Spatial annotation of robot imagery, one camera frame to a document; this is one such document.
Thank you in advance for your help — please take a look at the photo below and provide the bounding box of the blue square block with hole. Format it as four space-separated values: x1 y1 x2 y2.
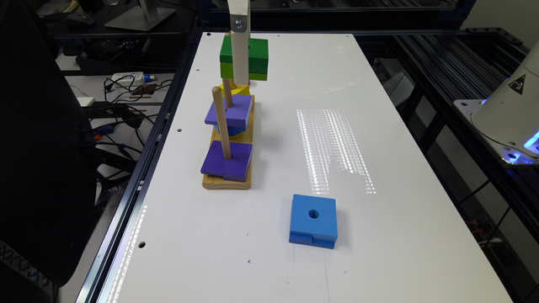
289 194 338 249

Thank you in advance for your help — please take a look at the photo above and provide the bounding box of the near wooden peg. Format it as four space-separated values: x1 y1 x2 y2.
211 86 232 160

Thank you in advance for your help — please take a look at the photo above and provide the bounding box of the black office chair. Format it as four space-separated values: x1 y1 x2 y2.
1 1 96 302

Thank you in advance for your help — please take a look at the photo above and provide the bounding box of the yellow block on peg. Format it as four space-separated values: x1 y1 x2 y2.
231 83 250 95

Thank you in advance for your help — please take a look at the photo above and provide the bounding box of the monitor stand base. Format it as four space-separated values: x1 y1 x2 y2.
104 0 176 32

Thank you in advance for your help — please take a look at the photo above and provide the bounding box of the green square block with hole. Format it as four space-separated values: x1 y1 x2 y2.
220 37 269 81

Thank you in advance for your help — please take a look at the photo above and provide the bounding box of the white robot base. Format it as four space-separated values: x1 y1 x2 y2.
453 45 538 166

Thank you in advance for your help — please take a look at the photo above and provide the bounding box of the blue block under purple square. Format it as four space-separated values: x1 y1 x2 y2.
213 125 247 138

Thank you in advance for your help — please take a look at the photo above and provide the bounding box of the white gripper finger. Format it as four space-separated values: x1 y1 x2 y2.
228 0 251 86

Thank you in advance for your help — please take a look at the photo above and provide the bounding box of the light purple square block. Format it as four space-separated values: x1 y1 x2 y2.
205 94 253 128

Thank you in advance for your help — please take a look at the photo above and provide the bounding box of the middle wooden peg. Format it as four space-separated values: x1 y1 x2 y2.
222 78 233 109

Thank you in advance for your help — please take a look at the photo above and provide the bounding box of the white power strip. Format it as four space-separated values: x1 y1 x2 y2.
111 72 157 86

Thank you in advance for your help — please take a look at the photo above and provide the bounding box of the wooden peg base board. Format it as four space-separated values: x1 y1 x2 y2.
202 95 254 189

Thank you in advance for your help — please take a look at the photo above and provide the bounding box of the dark purple square block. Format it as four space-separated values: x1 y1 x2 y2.
200 141 253 182

